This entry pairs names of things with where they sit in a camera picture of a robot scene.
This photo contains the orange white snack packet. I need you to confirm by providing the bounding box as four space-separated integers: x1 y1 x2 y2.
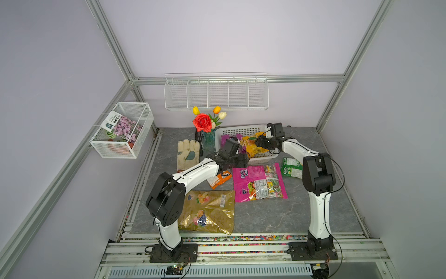
207 170 232 189

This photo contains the purple flower seed packet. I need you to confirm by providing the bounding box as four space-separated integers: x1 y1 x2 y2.
101 111 142 144

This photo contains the white wire side basket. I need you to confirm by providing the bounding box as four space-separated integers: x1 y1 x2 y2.
89 102 154 159

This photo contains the aluminium mounting rail frame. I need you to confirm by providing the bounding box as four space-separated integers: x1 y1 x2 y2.
95 232 399 279

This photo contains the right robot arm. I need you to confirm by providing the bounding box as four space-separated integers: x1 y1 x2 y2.
255 136 336 254

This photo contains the pink fruit candy bag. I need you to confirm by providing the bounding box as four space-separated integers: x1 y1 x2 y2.
232 163 288 203

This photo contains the gold candy bag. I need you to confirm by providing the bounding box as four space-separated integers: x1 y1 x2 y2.
178 190 235 235

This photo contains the purple grape candy bag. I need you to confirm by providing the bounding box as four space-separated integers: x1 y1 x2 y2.
221 134 246 153

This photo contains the white wire wall shelf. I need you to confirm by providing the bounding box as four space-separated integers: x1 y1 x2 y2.
164 75 269 110

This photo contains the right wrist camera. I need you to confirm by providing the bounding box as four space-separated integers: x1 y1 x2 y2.
266 123 286 139

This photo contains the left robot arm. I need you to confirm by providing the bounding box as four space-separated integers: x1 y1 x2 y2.
146 152 249 251

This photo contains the white plastic basket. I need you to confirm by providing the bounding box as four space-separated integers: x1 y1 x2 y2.
215 124 278 166

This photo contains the yellow orange candy bag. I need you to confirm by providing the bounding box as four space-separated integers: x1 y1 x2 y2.
242 132 268 158

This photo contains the cream work glove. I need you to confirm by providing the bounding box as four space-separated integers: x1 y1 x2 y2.
177 139 200 173

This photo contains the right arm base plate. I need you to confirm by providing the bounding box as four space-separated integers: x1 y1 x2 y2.
286 241 339 262

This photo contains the green candy packet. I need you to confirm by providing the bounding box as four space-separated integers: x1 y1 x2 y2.
281 158 303 179

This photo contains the glass vase with flowers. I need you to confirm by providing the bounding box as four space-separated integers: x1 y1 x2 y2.
192 106 227 156

